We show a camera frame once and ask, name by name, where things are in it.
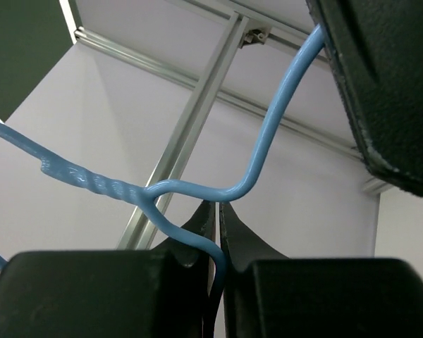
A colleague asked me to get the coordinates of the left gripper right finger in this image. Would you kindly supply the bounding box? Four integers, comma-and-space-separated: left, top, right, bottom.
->
219, 203, 423, 337

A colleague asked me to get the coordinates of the blue wire hanger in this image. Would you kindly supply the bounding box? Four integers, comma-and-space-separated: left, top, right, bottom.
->
0, 25, 324, 299

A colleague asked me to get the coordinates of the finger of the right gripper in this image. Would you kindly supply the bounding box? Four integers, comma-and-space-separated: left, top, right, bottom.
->
307, 1, 423, 197

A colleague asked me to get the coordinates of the left frame post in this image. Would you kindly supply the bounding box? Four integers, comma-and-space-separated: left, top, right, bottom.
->
67, 1, 361, 161

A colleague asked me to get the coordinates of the aluminium hanging rail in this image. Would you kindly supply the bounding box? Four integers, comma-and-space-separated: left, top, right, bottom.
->
117, 13, 250, 249

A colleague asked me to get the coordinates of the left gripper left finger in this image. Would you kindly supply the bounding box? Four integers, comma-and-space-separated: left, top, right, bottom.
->
0, 200, 218, 338

